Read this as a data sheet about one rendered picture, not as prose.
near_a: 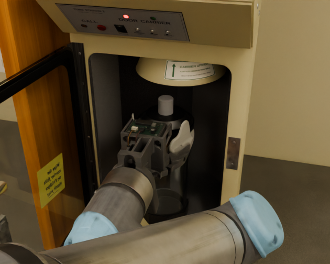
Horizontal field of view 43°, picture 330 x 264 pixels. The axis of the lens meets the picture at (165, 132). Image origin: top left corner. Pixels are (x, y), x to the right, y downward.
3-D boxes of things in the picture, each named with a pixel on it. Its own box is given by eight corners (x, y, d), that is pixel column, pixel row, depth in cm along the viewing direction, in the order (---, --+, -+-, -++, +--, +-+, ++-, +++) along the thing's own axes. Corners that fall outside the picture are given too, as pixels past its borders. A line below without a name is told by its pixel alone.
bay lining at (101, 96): (136, 146, 113) (131, 15, 95) (232, 161, 107) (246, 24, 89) (102, 204, 93) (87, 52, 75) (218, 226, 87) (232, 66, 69)
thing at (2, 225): (15, 244, 64) (8, 216, 61) (6, 254, 62) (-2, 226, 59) (4, 240, 65) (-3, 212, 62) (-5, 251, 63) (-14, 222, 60)
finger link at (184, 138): (206, 112, 75) (175, 133, 69) (205, 141, 78) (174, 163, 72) (193, 108, 77) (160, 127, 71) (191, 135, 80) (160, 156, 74)
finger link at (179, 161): (196, 147, 73) (164, 169, 67) (196, 154, 74) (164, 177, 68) (175, 138, 76) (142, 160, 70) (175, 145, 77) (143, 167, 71)
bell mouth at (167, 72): (150, 48, 92) (150, 24, 89) (231, 56, 88) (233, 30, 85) (122, 80, 77) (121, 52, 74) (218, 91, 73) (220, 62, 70)
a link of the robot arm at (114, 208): (94, 297, 52) (44, 253, 51) (124, 236, 62) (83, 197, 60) (135, 276, 48) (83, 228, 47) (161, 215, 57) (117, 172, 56)
